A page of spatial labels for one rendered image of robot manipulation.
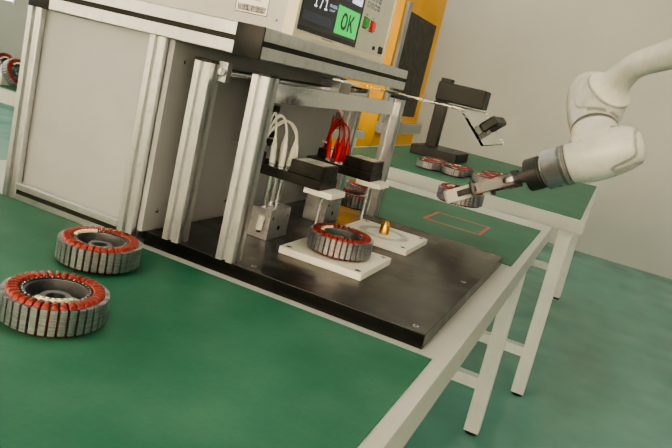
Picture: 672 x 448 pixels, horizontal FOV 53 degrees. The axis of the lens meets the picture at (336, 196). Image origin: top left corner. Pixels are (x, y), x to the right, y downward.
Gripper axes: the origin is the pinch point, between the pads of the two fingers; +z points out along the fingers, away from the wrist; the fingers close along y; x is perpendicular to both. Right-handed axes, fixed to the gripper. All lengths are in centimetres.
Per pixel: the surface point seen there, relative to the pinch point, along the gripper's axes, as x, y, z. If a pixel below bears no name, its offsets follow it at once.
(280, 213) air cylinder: 3, -58, 11
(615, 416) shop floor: -97, 129, 11
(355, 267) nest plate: -9, -60, -2
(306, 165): 9, -60, 2
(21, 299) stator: -3, -112, 6
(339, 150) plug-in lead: 13.6, -36.4, 8.9
